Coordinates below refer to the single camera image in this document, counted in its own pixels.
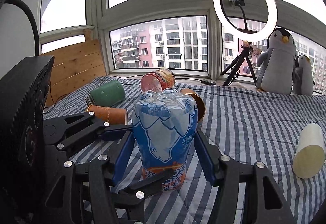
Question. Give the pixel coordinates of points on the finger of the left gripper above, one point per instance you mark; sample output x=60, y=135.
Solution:
x=132, y=198
x=74, y=132

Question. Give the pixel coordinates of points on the orange paper cup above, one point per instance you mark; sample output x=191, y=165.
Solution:
x=114, y=116

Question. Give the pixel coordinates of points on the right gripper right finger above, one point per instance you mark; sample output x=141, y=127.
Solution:
x=263, y=199

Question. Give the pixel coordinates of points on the black phone holder clamp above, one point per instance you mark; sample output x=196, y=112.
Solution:
x=237, y=3

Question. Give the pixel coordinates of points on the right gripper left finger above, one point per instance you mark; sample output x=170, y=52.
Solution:
x=96, y=183

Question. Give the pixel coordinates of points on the brown paper cup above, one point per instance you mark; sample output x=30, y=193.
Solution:
x=200, y=103

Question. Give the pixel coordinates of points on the small grey penguin plush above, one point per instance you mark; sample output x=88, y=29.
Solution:
x=303, y=82

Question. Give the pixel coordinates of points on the black tripod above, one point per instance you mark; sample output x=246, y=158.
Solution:
x=234, y=66

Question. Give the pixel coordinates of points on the striped blue white quilt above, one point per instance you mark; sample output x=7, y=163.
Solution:
x=248, y=126

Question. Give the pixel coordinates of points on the large grey penguin plush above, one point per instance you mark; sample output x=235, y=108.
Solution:
x=277, y=68

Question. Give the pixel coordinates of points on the blue orange drink cup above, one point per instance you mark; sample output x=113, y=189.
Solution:
x=164, y=125

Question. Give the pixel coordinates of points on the green thermos cup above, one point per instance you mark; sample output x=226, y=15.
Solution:
x=106, y=95

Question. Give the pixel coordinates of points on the wooden headboard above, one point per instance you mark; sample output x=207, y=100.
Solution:
x=74, y=66

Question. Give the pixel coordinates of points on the orange lemon tea cup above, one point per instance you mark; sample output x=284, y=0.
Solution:
x=158, y=80

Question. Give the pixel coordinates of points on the white ring light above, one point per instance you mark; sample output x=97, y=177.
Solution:
x=251, y=37

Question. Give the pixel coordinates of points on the black inline cable remote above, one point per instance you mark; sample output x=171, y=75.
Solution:
x=208, y=82

